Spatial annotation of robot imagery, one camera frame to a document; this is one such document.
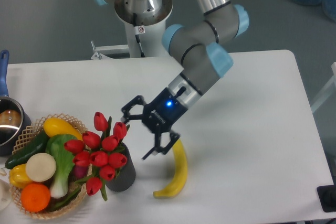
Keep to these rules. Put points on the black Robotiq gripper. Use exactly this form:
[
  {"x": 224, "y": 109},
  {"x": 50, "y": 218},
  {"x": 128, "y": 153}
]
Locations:
[{"x": 164, "y": 115}]

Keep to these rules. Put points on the red tulip bouquet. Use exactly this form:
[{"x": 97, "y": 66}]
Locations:
[{"x": 104, "y": 153}]

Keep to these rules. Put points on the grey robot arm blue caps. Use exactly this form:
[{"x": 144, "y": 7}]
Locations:
[{"x": 199, "y": 50}]

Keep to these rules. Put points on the dark grey ribbed vase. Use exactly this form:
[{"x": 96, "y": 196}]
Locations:
[{"x": 126, "y": 176}]

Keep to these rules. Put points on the yellow banana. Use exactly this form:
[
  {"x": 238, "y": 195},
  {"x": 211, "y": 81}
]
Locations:
[{"x": 175, "y": 186}]

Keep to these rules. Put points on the purple sweet potato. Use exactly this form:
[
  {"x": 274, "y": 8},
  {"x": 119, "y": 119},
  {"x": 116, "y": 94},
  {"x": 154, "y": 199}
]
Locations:
[{"x": 79, "y": 172}]

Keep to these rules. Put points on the green chili pepper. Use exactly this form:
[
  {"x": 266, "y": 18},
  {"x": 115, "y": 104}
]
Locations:
[{"x": 65, "y": 201}]

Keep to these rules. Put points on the green bok choy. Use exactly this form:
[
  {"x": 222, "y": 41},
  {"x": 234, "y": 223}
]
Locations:
[{"x": 64, "y": 165}]

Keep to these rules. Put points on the yellow squash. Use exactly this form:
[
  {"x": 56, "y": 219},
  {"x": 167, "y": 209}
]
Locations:
[{"x": 57, "y": 126}]

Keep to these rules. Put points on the dark green cucumber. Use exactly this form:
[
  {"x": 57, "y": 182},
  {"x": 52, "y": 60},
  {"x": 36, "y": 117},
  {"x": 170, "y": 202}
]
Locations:
[{"x": 35, "y": 146}]

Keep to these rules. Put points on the woven wicker basket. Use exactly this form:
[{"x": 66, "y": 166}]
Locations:
[{"x": 27, "y": 135}]

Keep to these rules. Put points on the orange fruit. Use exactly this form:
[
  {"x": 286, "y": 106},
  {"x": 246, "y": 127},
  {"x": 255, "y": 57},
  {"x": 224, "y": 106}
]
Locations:
[{"x": 35, "y": 197}]

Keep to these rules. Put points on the yellow bell pepper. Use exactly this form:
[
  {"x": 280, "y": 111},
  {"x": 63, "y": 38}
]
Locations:
[{"x": 18, "y": 176}]

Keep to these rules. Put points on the white garlic clove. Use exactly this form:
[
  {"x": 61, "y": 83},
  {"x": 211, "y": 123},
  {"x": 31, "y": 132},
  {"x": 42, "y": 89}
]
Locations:
[{"x": 3, "y": 172}]

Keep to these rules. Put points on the black device at table edge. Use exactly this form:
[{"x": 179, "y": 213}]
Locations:
[{"x": 327, "y": 197}]

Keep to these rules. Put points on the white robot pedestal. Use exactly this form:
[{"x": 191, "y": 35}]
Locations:
[{"x": 145, "y": 23}]

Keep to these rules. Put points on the blue handled saucepan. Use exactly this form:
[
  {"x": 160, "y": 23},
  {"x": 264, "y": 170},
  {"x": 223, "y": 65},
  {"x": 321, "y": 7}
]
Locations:
[{"x": 13, "y": 117}]

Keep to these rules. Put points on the white frame at right edge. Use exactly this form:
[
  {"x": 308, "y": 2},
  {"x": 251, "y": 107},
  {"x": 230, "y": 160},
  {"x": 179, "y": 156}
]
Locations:
[{"x": 325, "y": 92}]

